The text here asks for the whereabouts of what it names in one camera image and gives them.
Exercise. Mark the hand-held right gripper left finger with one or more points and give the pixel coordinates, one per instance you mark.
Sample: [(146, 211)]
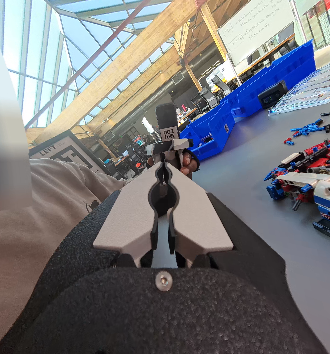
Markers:
[(126, 221)]

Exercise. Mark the grey desk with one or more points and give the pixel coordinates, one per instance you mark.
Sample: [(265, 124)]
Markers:
[(250, 193)]

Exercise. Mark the toy brick vehicle model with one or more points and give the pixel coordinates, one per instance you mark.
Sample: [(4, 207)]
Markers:
[(328, 193)]

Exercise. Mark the black office chair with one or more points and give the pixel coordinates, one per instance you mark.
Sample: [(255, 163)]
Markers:
[(209, 98), (221, 84)]

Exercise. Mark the person's left forearm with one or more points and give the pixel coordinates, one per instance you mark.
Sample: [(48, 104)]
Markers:
[(104, 182)]

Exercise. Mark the large blue plastic bin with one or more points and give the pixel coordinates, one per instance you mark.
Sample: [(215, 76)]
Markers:
[(292, 69)]

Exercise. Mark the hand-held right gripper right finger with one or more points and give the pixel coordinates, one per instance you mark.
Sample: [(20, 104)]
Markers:
[(200, 221)]

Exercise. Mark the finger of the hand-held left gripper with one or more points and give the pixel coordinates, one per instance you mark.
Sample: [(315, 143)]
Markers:
[(183, 144), (153, 149)]

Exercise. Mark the whiteboard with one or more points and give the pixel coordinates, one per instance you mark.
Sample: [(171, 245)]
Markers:
[(253, 27)]

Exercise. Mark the red blue brick pin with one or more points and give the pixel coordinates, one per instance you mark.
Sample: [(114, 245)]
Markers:
[(289, 141)]

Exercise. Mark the framed black white marker tag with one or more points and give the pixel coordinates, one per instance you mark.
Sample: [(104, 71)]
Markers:
[(71, 149)]

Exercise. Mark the printed instruction sheet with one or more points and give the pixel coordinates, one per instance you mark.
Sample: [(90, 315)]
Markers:
[(314, 88)]

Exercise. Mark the black camera device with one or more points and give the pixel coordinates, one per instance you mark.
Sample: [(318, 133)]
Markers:
[(272, 95)]

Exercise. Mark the person's left hand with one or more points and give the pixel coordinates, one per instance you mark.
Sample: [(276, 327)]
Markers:
[(188, 163)]

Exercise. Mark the black brick connector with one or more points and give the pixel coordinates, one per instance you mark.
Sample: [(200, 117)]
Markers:
[(329, 126)]

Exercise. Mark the blue brick piece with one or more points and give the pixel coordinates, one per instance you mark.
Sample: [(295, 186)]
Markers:
[(314, 123), (303, 129)]

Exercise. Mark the small blue plastic bin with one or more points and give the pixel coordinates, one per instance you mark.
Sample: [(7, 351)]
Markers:
[(217, 130)]

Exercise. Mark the person's beige sweatshirt torso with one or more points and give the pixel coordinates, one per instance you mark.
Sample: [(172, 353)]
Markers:
[(21, 262)]

